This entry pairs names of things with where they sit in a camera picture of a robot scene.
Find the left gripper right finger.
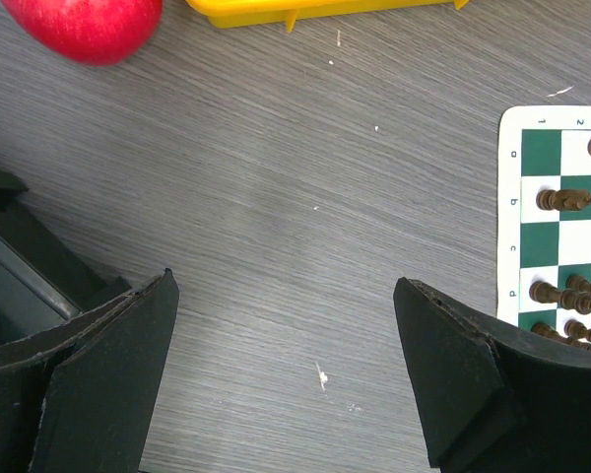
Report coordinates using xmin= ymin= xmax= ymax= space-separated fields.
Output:
xmin=393 ymin=278 xmax=591 ymax=472

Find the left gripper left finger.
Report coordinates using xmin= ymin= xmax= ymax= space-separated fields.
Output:
xmin=0 ymin=269 xmax=179 ymax=472

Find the green white chess board mat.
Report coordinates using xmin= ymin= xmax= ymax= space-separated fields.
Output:
xmin=496 ymin=105 xmax=591 ymax=343

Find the dark chess knight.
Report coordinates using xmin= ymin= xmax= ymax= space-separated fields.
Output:
xmin=536 ymin=189 xmax=591 ymax=212

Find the red apple on table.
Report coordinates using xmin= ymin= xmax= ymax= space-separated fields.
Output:
xmin=2 ymin=0 xmax=164 ymax=66

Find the yellow plastic fruit tray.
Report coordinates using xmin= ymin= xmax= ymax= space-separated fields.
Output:
xmin=186 ymin=0 xmax=467 ymax=33

